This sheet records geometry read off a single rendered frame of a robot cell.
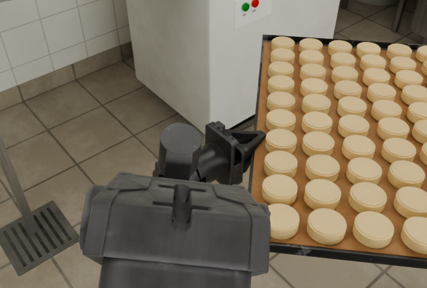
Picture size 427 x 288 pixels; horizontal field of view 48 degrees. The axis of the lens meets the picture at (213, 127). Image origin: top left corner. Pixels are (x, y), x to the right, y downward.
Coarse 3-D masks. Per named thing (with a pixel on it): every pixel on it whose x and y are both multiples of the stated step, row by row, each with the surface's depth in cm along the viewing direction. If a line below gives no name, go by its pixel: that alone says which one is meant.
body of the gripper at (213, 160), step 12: (216, 132) 72; (216, 144) 74; (228, 144) 71; (204, 156) 72; (216, 156) 72; (228, 156) 72; (204, 168) 71; (216, 168) 72; (228, 168) 74; (204, 180) 72; (216, 180) 79; (228, 180) 75
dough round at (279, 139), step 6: (270, 132) 77; (276, 132) 77; (282, 132) 77; (288, 132) 77; (270, 138) 76; (276, 138) 76; (282, 138) 76; (288, 138) 76; (294, 138) 76; (270, 144) 75; (276, 144) 75; (282, 144) 75; (288, 144) 75; (294, 144) 75; (270, 150) 76; (276, 150) 75; (282, 150) 75; (288, 150) 75; (294, 150) 76
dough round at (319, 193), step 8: (312, 184) 68; (320, 184) 68; (328, 184) 68; (304, 192) 68; (312, 192) 66; (320, 192) 66; (328, 192) 66; (336, 192) 66; (304, 200) 68; (312, 200) 66; (320, 200) 65; (328, 200) 65; (336, 200) 66; (312, 208) 66; (320, 208) 66; (328, 208) 66
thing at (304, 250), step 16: (384, 48) 106; (416, 48) 105; (256, 112) 85; (256, 128) 82; (320, 256) 60; (336, 256) 60; (352, 256) 59; (368, 256) 59; (384, 256) 59; (400, 256) 60
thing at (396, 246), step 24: (264, 48) 105; (264, 72) 96; (360, 72) 97; (264, 96) 90; (360, 96) 90; (264, 120) 83; (336, 120) 84; (408, 120) 84; (264, 144) 78; (336, 144) 78; (384, 168) 74; (288, 240) 62; (312, 240) 62
